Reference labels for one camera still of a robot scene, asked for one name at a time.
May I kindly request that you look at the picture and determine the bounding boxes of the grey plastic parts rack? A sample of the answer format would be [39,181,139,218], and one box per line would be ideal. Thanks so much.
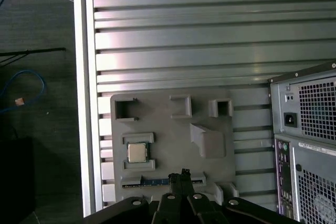
[110,87,239,209]

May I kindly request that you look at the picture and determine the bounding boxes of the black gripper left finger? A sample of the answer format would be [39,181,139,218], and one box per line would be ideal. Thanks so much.
[83,173,200,224]

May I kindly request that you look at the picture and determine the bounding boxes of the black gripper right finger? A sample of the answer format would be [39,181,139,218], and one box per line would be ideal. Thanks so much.
[181,167,302,224]

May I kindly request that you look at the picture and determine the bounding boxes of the black open PC case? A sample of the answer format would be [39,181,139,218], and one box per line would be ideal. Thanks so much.
[267,61,336,224]

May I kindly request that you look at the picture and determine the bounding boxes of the blue RAM stick on rack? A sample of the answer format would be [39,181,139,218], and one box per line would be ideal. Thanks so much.
[122,178,207,188]

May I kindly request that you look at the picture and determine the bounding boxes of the blue floor cable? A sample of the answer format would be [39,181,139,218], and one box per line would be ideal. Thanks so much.
[0,70,48,114]

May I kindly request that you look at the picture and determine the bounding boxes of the silver green CPU chip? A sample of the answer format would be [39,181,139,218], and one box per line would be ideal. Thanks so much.
[127,141,151,163]

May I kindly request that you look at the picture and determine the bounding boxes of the thin black floor rod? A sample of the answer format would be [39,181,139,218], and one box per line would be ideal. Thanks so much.
[0,47,66,63]

